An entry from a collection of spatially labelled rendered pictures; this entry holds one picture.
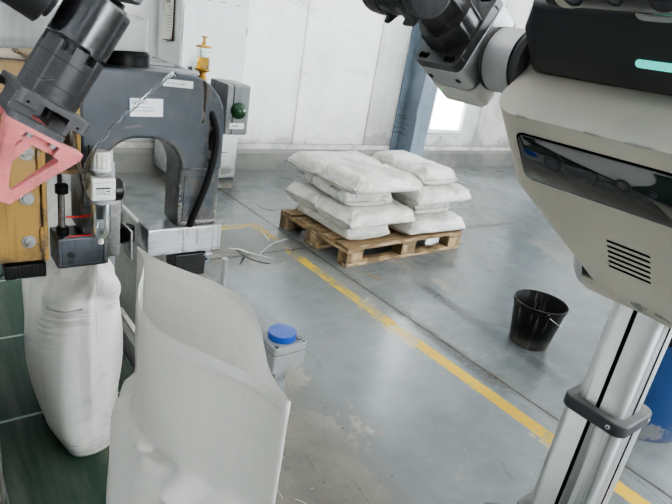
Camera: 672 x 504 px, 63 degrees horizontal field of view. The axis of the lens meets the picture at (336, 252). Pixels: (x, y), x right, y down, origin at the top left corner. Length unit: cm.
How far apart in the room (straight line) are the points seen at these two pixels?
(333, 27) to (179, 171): 517
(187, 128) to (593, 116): 64
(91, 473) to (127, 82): 95
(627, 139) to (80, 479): 133
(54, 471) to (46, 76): 114
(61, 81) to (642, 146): 58
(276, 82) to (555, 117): 517
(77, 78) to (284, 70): 530
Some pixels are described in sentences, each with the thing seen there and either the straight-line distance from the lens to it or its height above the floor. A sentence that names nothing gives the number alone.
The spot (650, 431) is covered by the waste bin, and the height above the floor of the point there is 6.
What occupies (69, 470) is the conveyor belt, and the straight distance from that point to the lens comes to 156.
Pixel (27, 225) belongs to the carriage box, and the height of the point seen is 109.
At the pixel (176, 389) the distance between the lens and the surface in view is 78.
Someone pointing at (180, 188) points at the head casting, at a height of 114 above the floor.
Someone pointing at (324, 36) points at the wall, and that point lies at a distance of 607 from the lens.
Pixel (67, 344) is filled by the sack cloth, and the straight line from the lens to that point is 142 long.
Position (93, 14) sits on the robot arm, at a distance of 58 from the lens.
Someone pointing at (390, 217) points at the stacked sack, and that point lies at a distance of 382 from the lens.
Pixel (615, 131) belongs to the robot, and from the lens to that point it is 70.
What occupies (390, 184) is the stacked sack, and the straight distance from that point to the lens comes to 371.
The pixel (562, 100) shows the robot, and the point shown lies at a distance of 76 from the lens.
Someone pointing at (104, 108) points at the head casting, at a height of 128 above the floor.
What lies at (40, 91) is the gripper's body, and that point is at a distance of 58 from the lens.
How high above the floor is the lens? 144
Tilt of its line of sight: 21 degrees down
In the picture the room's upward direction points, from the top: 9 degrees clockwise
